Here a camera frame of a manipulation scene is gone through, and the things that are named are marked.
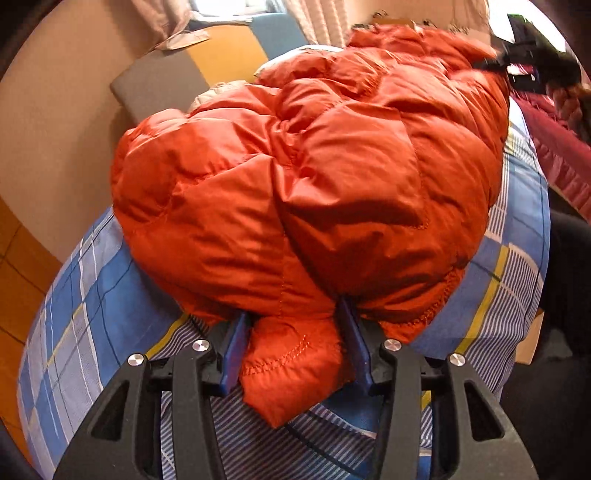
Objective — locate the orange puffer jacket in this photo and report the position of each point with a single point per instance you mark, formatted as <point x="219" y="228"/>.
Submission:
<point x="300" y="184"/>

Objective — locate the red ruffled bedspread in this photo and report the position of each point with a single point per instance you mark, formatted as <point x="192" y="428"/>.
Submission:
<point x="554" y="157"/>

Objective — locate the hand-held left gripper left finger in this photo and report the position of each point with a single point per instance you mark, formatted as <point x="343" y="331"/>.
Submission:
<point x="235" y="344"/>

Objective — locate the grey yellow blue headboard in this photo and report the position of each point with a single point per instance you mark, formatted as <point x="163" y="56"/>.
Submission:
<point x="161" y="83"/>

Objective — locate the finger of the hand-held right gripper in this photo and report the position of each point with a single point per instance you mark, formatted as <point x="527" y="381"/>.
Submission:
<point x="489" y="62"/>

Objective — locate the patterned beige curtain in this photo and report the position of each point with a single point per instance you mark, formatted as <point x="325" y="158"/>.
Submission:
<point x="166" y="23"/>
<point x="314" y="23"/>

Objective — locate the person's right hand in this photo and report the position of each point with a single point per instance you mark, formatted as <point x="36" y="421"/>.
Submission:
<point x="570" y="104"/>

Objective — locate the person's leg in black trousers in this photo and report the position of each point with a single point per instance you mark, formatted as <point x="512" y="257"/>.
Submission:
<point x="568" y="286"/>

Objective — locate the white printed pillow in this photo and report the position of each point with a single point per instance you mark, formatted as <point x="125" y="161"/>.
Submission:
<point x="277" y="64"/>

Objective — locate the window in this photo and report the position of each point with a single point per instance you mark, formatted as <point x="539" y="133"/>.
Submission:
<point x="240" y="7"/>

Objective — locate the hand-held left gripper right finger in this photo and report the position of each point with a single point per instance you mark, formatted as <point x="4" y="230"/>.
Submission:
<point x="354" y="344"/>

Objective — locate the beige quilted pillow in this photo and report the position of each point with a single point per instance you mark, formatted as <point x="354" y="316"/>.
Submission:
<point x="207" y="94"/>

